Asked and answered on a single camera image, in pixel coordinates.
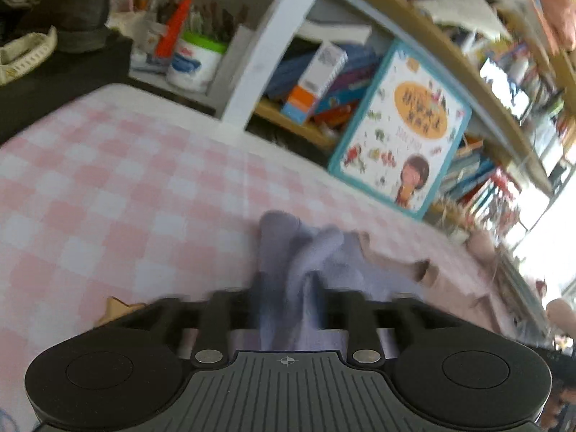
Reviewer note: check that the dusty pink garment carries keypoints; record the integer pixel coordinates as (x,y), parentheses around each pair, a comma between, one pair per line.
(454,288)

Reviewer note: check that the white tub with green lid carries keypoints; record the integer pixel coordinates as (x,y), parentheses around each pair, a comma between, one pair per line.
(195,60)

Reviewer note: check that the bunch of pencils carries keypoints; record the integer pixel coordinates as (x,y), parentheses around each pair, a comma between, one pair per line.
(216,20)

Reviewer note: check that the grey fabric hat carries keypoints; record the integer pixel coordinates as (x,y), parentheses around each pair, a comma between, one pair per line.
(67,13)

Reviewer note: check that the orange red glue bottle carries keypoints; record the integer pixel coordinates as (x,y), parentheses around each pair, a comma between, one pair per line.
(177,18)

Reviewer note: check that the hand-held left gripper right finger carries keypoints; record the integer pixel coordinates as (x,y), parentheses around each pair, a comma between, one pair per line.
(357,319)

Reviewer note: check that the teal bordered children's picture book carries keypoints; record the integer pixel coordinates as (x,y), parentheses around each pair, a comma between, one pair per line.
(405,126)

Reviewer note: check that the purple shirt with orange print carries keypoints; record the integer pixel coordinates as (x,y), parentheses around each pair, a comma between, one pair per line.
(306,252)

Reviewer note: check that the white orange blue carton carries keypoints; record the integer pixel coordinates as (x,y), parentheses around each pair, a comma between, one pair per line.
(315,81)

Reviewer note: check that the row of colourful books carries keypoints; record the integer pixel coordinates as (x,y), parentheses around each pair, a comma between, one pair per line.
(472,175)

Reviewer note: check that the pile of blue books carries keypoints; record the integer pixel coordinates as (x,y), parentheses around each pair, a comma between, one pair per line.
(351,76)

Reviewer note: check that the pink checkered bed sheet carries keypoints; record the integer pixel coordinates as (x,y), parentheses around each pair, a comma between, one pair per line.
(112,198)

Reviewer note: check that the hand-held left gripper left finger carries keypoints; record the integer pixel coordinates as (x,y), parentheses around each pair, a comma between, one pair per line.
(216,319)

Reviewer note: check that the black cloth bag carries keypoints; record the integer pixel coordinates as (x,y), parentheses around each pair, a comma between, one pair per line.
(67,85)

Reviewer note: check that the white wooden bookshelf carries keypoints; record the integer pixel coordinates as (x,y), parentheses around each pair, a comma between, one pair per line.
(274,40)

